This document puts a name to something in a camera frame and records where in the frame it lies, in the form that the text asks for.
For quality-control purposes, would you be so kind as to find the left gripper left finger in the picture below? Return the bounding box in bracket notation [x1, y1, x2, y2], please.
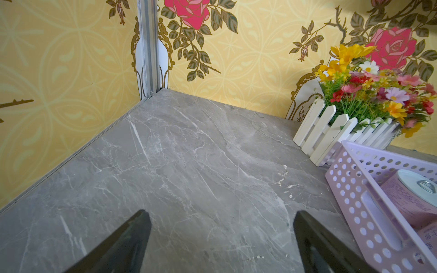
[66, 209, 151, 273]

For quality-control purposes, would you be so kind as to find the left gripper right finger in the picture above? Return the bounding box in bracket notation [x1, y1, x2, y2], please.
[293, 210, 376, 273]

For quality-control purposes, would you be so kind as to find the purple plastic basket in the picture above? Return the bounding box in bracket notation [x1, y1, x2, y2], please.
[325, 141, 437, 273]

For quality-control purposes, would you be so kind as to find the flower pot white fence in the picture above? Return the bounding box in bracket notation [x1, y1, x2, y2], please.
[294, 44, 437, 166]

